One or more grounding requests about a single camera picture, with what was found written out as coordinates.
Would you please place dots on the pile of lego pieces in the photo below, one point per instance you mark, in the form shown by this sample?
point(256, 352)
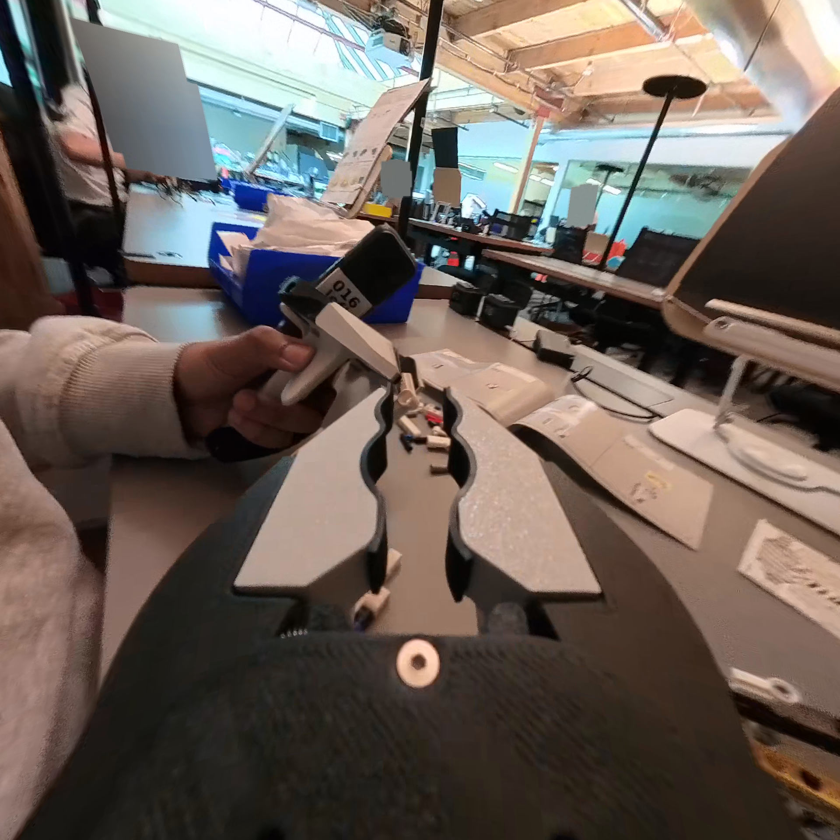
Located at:
point(420, 420)

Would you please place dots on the blue plastic bin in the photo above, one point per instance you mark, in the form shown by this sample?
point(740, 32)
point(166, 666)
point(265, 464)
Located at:
point(256, 295)

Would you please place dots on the person's left forearm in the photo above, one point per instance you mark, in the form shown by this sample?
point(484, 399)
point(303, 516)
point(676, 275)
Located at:
point(85, 387)

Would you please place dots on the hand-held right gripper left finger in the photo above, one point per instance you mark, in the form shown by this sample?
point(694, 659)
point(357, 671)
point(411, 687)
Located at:
point(315, 512)

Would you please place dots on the open lego instruction booklet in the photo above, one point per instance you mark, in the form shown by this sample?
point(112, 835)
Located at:
point(630, 472)

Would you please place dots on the black floor lamp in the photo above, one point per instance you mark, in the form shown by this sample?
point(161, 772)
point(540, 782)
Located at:
point(656, 124)

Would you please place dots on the dark computer monitor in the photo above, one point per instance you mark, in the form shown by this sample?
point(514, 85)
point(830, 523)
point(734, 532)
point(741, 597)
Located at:
point(774, 249)

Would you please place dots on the black charger box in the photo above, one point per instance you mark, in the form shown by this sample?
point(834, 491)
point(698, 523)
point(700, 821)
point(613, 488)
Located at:
point(500, 310)
point(464, 298)

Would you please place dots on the ceiling projector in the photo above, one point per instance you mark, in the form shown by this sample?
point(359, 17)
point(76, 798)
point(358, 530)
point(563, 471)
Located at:
point(388, 38)

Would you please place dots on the person's left hand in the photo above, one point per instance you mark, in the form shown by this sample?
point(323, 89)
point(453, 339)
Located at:
point(223, 380)

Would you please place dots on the white yellow lego airplane model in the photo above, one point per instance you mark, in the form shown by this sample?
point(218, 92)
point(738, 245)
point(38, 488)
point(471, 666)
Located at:
point(807, 774)

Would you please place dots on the leaning printed display board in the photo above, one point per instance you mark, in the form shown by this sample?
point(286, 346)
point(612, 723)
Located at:
point(371, 151)

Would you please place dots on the black office chair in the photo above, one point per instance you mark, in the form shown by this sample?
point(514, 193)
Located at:
point(656, 259)

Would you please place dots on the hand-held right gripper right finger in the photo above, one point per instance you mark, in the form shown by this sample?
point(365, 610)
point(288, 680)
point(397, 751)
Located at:
point(525, 518)

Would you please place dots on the white plastic bags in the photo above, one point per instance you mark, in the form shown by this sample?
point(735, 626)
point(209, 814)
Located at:
point(302, 226)

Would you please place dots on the dark grey flat device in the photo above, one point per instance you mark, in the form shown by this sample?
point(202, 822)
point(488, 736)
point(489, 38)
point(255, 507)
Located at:
point(630, 390)

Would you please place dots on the white monitor stand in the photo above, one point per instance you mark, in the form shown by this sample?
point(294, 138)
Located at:
point(709, 439)

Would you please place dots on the black white sticker sheet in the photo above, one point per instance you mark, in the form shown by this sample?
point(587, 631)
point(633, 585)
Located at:
point(794, 577)

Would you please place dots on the black power adapter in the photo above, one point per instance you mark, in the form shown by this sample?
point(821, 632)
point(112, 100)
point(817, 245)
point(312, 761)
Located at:
point(554, 348)

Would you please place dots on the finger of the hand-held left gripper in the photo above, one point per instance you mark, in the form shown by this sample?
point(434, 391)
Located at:
point(361, 341)

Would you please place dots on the wooden desk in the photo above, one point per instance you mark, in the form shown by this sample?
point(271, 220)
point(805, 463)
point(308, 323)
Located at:
point(538, 266)

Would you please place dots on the small white lego assembly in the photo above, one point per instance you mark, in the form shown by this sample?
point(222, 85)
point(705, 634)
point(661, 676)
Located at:
point(375, 600)

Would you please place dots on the brown wooden panel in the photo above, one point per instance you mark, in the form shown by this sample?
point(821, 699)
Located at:
point(19, 262)

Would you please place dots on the black vertical pole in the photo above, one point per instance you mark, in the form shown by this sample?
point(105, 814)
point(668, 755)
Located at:
point(420, 98)

